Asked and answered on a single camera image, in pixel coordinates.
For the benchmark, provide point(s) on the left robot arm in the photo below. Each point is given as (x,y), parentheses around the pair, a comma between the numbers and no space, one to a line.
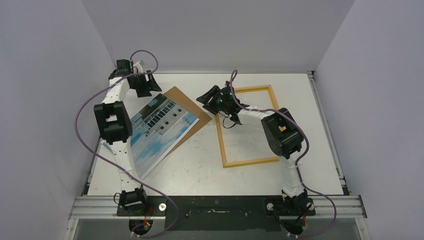
(115,128)

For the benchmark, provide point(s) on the brown backing board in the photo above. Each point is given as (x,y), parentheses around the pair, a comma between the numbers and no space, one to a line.
(176,95)

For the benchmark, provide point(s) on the aluminium front rail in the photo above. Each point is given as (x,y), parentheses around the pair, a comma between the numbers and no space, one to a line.
(103,207)

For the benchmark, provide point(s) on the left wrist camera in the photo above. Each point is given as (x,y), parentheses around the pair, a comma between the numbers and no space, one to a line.
(137,66)

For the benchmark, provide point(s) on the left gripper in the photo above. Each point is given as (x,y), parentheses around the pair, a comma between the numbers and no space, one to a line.
(149,86)

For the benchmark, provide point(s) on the building and sky photo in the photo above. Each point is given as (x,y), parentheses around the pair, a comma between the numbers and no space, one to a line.
(157,128)

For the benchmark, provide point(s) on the yellow picture frame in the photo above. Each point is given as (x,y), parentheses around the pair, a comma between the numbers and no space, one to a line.
(248,128)

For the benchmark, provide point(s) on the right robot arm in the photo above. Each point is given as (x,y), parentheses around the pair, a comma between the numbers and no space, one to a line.
(282,136)

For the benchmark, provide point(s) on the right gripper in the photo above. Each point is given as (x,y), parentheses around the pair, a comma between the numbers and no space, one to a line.
(214,100)

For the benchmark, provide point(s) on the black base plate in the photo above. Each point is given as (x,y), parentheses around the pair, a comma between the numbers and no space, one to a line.
(218,213)

